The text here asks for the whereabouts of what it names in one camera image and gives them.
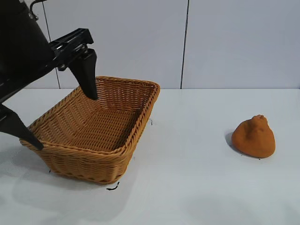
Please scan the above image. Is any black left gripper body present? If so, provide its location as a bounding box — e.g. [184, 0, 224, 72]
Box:
[0, 7, 94, 104]

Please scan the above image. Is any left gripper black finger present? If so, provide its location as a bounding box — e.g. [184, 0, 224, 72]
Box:
[70, 48, 98, 101]
[0, 104, 45, 150]

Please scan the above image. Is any brown woven wicker basket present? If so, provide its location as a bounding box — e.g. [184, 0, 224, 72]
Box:
[19, 75, 161, 185]

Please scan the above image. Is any orange-brown bread lump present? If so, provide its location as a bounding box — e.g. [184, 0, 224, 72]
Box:
[231, 114, 276, 158]

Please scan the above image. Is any black flat cable loop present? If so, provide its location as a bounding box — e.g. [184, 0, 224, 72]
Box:
[29, 0, 46, 15]

